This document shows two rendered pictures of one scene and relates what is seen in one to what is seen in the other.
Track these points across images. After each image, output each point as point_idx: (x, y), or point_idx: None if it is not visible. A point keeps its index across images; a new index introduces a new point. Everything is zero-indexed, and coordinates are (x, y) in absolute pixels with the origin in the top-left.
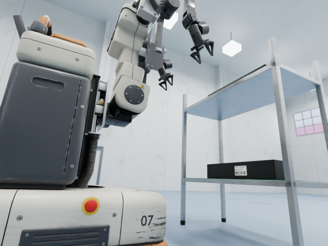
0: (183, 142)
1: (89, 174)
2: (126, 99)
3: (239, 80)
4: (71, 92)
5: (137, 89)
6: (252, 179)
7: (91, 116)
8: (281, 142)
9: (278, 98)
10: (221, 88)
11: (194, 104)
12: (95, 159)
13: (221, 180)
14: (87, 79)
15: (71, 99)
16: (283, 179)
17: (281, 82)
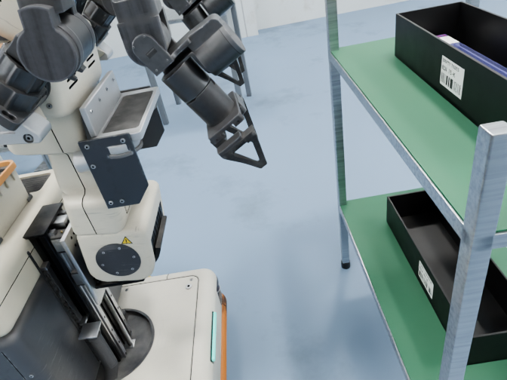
0: (335, 139)
1: (110, 371)
2: (107, 273)
3: (405, 154)
4: (2, 366)
5: (119, 250)
6: (402, 359)
7: (75, 292)
8: None
9: (453, 331)
10: (422, 32)
11: (342, 73)
12: (110, 354)
13: (373, 295)
14: (8, 346)
15: (11, 373)
16: (490, 360)
17: (477, 296)
